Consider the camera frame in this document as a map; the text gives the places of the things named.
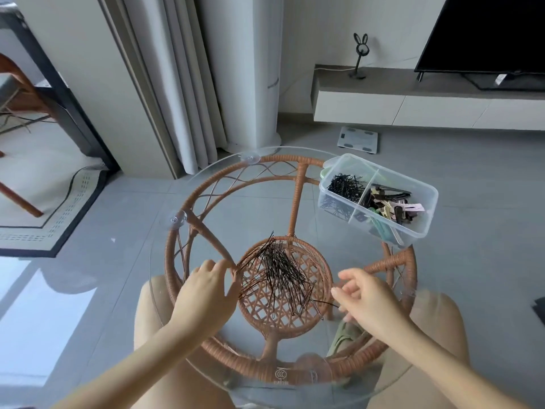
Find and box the black bunny-ear stand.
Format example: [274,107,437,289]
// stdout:
[348,33,370,80]

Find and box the clear divided plastic box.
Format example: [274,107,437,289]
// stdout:
[318,153,439,248]

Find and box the brown wooden chair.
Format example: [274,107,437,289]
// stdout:
[0,53,59,219]

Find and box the white tower air conditioner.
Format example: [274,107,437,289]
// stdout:
[194,0,284,155]

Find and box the person's right leg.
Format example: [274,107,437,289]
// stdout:
[366,289,471,409]

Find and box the person's left leg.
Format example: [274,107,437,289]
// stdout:
[134,274,236,409]

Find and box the white grey-top media cabinet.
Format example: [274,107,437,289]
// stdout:
[311,64,545,132]

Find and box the black flat television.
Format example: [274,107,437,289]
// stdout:
[414,0,545,92]

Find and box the round rattan glass-top table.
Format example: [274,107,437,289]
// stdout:
[148,145,420,409]

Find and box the heap of boxed bobby pins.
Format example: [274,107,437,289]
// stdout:
[320,174,369,220]

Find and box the person's right forearm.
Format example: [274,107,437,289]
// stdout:
[375,321,534,409]

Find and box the pile of black bobby pins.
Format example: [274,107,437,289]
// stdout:
[235,231,325,321]

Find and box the olive green slipper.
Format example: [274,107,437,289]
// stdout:
[327,321,363,359]

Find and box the beige rug with black border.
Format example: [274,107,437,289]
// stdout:
[0,165,110,258]

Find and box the person's left hand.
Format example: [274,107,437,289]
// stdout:
[171,259,242,338]

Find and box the white bathroom scale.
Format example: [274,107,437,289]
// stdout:
[337,126,380,155]

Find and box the person's leg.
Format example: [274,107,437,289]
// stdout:
[366,289,471,409]
[134,274,236,409]

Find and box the heap of assorted hair clips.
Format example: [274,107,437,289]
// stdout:
[355,183,426,244]

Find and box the person's left forearm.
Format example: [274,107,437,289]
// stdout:
[51,321,213,409]

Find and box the light grey curtain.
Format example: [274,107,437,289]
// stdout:
[121,0,229,176]

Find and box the person's right hand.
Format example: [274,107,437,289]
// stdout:
[331,268,412,344]

